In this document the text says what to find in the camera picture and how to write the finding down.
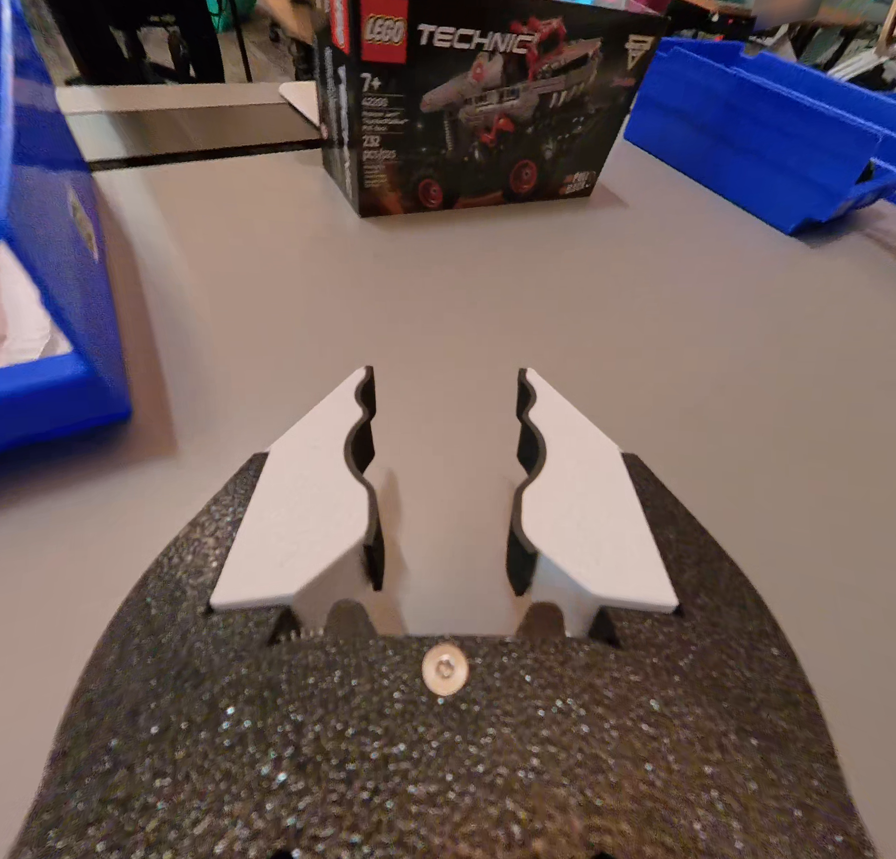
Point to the black lego set box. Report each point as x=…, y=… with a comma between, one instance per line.
x=490, y=103

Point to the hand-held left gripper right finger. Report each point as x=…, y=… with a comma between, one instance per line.
x=595, y=523

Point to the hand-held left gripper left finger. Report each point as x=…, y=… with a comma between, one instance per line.
x=301, y=523

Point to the white board stand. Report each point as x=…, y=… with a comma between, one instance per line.
x=864, y=61

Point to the white printed plastic bag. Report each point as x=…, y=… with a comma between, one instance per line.
x=24, y=313

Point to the blue plastic storage bin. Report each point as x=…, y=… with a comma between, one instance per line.
x=756, y=131
x=49, y=278

